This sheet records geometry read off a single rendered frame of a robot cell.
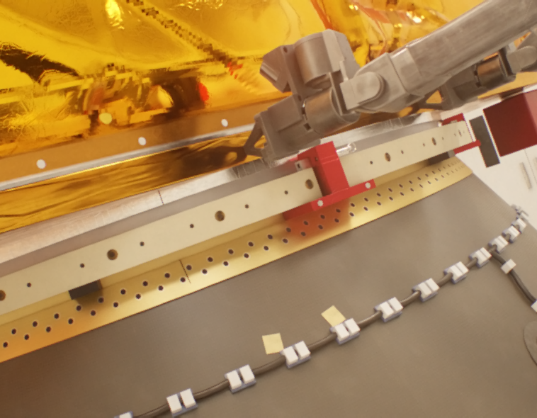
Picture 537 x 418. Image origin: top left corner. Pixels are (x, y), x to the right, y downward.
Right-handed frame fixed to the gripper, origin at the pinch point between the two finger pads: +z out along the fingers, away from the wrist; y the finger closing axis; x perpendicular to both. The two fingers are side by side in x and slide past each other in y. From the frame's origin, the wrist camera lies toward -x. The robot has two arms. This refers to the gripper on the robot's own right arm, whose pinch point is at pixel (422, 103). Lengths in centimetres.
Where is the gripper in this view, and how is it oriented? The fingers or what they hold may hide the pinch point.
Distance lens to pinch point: 149.5
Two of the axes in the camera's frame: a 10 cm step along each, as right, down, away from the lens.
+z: -6.5, 2.6, 7.1
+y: -6.8, 2.3, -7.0
